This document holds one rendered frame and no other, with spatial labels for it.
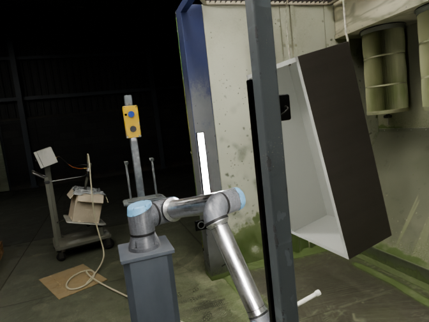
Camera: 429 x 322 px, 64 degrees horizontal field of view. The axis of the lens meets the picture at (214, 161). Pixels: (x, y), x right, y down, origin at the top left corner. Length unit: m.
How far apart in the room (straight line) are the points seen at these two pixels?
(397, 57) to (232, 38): 1.35
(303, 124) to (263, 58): 1.78
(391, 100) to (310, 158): 0.92
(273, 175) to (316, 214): 1.91
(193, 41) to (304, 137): 1.16
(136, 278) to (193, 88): 1.53
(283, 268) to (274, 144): 0.33
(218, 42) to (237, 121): 0.66
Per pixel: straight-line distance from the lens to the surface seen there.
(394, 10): 3.05
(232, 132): 2.91
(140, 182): 2.95
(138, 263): 2.05
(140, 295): 2.12
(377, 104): 3.24
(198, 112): 2.82
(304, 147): 2.64
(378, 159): 3.58
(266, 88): 0.87
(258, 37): 0.89
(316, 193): 2.74
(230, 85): 2.93
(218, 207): 1.59
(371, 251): 3.25
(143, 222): 2.05
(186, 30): 2.91
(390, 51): 3.27
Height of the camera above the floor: 1.33
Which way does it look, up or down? 6 degrees down
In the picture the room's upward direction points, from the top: 6 degrees counter-clockwise
